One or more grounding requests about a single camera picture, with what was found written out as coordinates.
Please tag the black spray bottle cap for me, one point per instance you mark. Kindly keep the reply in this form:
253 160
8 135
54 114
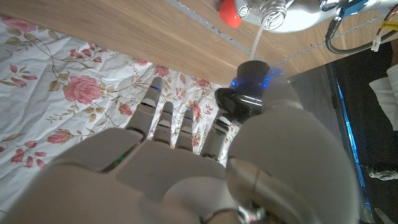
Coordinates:
245 99

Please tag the floral backdrop cloth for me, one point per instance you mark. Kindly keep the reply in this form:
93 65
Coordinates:
62 93

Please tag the orange toy ball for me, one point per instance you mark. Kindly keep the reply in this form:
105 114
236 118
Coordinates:
229 15

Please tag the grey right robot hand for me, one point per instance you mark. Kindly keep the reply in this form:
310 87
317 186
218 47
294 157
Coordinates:
174 180

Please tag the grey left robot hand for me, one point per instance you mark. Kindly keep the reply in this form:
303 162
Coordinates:
304 15

